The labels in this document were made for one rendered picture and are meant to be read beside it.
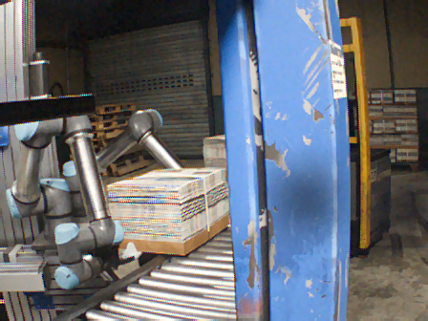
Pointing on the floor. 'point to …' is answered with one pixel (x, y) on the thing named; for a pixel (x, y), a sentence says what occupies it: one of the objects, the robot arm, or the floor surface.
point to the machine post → (286, 158)
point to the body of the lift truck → (380, 222)
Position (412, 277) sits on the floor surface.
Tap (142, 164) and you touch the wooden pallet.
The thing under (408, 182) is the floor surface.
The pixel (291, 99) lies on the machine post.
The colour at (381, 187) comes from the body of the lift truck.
